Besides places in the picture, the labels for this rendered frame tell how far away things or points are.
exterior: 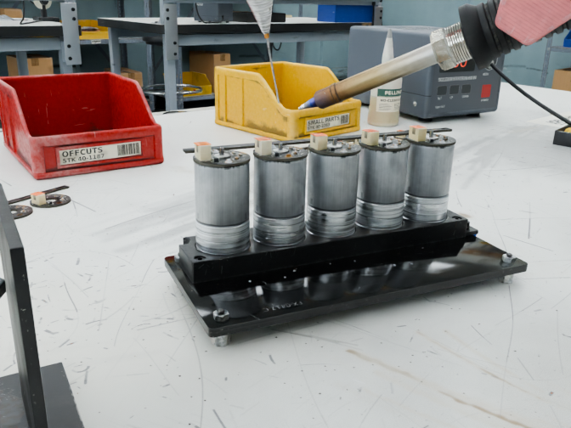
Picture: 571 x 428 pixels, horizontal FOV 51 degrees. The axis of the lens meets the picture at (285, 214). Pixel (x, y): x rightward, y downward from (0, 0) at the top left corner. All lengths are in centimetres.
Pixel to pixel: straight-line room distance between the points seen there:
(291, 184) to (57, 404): 13
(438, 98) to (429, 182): 38
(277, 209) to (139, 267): 8
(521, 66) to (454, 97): 491
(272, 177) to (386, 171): 6
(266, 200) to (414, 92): 44
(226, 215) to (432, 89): 45
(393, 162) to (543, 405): 13
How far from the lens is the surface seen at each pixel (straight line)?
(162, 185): 44
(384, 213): 30
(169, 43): 279
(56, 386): 22
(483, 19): 24
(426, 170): 31
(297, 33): 326
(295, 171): 27
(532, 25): 23
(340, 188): 28
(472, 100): 73
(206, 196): 26
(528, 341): 27
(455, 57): 24
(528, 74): 558
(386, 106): 65
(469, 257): 31
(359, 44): 77
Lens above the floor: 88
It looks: 20 degrees down
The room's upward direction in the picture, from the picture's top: 1 degrees clockwise
